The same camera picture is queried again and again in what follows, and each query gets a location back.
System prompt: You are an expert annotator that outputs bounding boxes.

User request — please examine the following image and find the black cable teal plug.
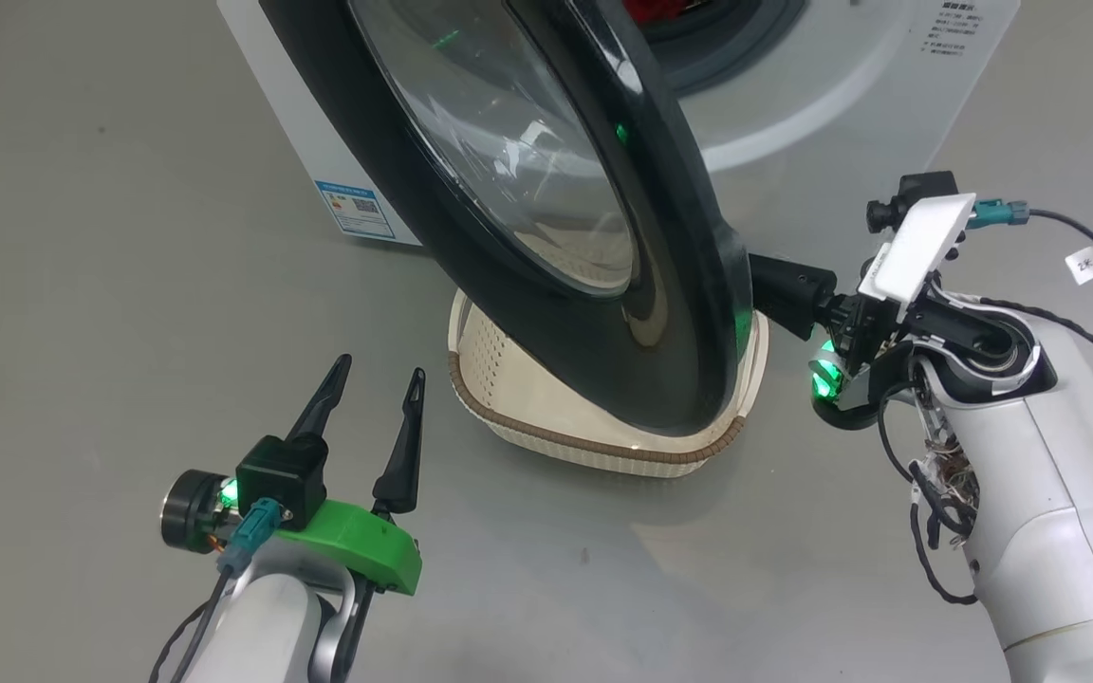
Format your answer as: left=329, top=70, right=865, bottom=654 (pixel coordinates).
left=148, top=498, right=282, bottom=683
left=972, top=197, right=1093, bottom=409

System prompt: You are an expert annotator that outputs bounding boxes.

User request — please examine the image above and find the black cable teal plug left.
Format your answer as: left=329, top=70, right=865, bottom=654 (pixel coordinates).
left=148, top=498, right=282, bottom=683

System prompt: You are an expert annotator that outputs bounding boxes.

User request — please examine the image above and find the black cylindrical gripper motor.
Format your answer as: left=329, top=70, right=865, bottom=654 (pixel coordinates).
left=162, top=470, right=225, bottom=554
left=810, top=340, right=880, bottom=430

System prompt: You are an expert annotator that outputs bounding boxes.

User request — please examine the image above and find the cream perforated laundry basket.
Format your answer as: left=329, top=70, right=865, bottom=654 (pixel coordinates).
left=448, top=285, right=770, bottom=478

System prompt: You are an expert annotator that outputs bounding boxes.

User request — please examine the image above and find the grey rubber door gasket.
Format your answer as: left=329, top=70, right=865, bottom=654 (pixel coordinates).
left=641, top=0, right=808, bottom=96

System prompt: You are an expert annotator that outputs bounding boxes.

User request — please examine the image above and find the black cable teal plug right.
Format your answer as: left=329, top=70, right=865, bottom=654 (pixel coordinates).
left=972, top=197, right=1093, bottom=409

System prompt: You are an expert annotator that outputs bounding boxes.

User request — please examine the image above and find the black cylindrical right gripper motor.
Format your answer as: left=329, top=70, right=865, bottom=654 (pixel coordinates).
left=810, top=340, right=880, bottom=430

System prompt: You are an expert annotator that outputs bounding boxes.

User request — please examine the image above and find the blue energy label sticker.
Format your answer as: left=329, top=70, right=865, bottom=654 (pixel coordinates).
left=314, top=178, right=396, bottom=240

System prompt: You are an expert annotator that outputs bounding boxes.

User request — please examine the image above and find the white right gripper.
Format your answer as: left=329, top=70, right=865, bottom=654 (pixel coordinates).
left=750, top=194, right=976, bottom=378

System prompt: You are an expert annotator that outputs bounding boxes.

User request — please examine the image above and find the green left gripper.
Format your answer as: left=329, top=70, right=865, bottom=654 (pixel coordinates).
left=273, top=354, right=426, bottom=597

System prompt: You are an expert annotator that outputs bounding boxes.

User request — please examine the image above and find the black looped cable bundle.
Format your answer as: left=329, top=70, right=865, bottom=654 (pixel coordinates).
left=879, top=375, right=979, bottom=606

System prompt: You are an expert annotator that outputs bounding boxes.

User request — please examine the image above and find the red white striped garment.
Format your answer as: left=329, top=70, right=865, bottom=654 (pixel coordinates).
left=622, top=0, right=690, bottom=28

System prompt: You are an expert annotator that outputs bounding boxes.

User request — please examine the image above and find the black round glass washer door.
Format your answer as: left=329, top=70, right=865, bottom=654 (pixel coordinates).
left=259, top=0, right=754, bottom=437

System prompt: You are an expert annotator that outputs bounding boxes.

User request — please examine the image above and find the white front-load washing machine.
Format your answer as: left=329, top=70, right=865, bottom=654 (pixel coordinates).
left=217, top=0, right=1022, bottom=248

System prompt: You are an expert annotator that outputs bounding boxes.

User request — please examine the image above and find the black cylindrical left gripper motor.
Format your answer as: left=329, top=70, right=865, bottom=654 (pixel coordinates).
left=162, top=470, right=225, bottom=554

